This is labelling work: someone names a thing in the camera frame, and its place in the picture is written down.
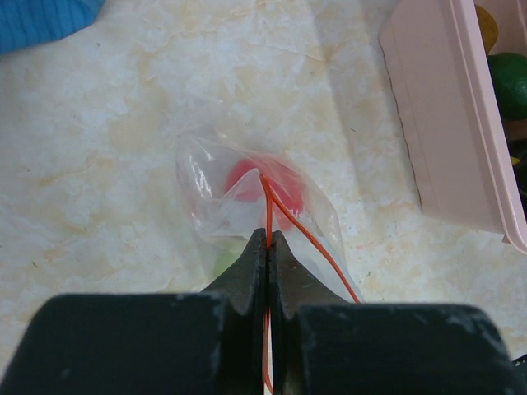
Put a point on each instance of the red apple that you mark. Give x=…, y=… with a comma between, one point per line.
x=288, y=185

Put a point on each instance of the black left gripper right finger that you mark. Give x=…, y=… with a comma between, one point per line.
x=323, y=344

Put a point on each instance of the clear zip bag orange zipper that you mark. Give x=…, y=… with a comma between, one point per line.
x=314, y=237

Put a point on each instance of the orange brown fruit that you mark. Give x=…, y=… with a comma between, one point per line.
x=488, y=28

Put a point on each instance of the green apple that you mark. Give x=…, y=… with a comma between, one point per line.
x=227, y=253

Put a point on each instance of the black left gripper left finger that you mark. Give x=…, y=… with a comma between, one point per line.
x=209, y=342

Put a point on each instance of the blue cloth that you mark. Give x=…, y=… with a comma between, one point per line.
x=25, y=23

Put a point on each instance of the pink plastic bin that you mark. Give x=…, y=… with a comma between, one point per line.
x=438, y=70

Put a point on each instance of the dark green lime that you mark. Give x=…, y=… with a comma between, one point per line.
x=508, y=73

